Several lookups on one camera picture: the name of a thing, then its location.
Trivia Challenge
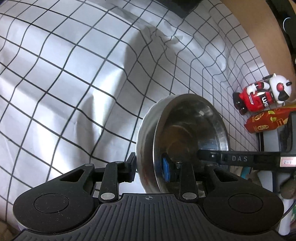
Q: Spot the stainless steel bowl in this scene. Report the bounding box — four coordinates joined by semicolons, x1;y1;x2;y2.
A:
135;94;229;194

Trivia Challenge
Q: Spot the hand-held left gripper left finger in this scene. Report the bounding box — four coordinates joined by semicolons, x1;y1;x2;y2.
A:
59;152;137;204

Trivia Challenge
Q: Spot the red snack bag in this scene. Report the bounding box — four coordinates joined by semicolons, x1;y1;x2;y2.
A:
244;108;296;134

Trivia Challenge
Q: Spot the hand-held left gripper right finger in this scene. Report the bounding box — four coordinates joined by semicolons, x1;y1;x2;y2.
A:
161;153;234;200

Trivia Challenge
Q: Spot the white checkered tablecloth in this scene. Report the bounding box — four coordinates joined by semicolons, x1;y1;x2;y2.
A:
0;0;273;230

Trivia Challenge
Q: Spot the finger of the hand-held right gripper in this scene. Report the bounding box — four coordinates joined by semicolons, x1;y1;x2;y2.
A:
197;149;228;166

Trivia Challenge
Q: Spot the panda robot toy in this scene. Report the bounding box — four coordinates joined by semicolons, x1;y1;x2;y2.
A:
232;73;294;115

